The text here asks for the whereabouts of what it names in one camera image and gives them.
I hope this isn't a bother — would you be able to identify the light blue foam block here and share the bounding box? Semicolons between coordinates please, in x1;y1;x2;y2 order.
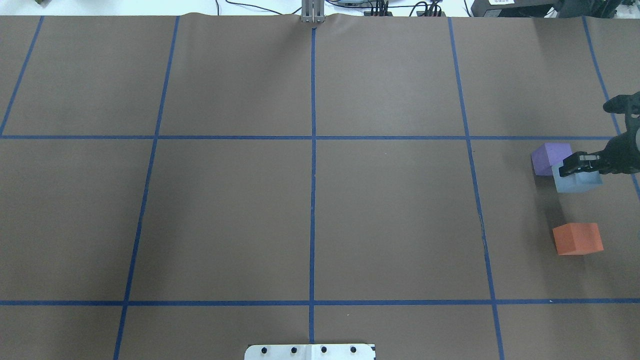
551;162;603;194

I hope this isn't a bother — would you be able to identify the aluminium frame post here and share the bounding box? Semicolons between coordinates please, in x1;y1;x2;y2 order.
300;0;326;24

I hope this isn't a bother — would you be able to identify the orange foam block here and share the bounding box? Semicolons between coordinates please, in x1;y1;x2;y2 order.
551;222;604;256

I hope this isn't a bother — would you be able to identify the purple foam block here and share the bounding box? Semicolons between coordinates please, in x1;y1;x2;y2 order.
530;142;573;176

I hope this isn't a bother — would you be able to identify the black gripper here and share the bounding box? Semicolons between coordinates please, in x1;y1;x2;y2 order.
558;136;640;177

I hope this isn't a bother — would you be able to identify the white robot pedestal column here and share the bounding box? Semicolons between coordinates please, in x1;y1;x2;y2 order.
244;343;377;360

